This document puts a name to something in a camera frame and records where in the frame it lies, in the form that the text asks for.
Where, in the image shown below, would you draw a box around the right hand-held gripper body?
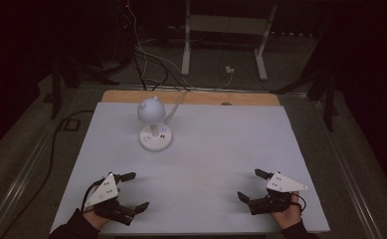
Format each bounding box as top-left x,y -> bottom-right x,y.
248,170 -> 309,216

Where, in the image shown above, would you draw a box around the white floor cable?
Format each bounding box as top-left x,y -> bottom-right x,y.
125,0 -> 235,91

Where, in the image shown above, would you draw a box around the black floor cables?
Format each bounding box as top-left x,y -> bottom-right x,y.
131,49 -> 191,93

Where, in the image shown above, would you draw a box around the white desk lamp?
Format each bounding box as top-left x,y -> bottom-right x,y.
136,96 -> 174,153

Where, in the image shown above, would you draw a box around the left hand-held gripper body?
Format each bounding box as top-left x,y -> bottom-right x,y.
84,171 -> 137,227

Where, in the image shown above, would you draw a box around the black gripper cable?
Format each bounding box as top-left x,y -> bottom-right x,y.
291,192 -> 307,214
81,177 -> 107,213

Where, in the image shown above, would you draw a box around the long black floor cable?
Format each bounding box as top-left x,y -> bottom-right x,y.
0,110 -> 96,239

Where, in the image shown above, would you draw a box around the black tripod stand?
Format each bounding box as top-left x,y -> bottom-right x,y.
42,49 -> 136,120
270,54 -> 340,132

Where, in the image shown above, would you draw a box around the white metal stand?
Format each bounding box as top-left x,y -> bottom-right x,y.
180,0 -> 280,82

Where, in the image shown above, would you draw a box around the person's left hand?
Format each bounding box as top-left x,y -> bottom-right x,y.
82,207 -> 111,231

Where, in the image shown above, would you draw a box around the person's right hand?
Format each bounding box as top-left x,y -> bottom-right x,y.
270,193 -> 303,231

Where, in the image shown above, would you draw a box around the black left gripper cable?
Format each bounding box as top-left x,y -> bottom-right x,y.
81,177 -> 107,213

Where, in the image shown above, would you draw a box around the white lamp cable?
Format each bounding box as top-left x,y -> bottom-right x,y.
163,90 -> 191,127

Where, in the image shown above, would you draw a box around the white table sheet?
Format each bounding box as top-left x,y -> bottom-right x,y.
50,102 -> 330,235

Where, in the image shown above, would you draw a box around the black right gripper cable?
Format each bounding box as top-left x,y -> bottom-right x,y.
291,192 -> 307,214

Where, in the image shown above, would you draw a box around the metal floor rail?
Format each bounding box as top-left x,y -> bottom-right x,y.
309,98 -> 386,239
0,127 -> 58,239

